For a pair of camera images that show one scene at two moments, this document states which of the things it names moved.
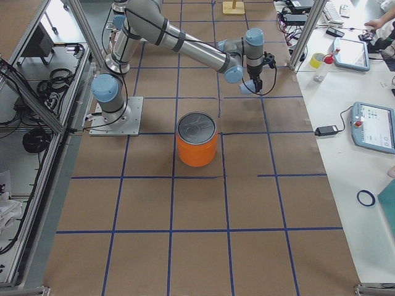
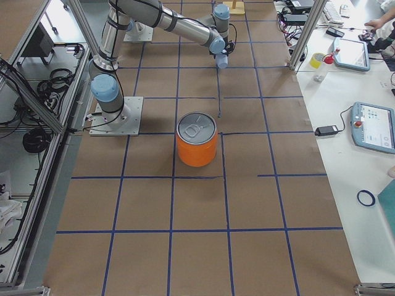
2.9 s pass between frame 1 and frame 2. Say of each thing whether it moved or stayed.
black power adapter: stayed
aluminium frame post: stayed
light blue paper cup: moved
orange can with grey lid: stayed
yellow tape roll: stayed
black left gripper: moved
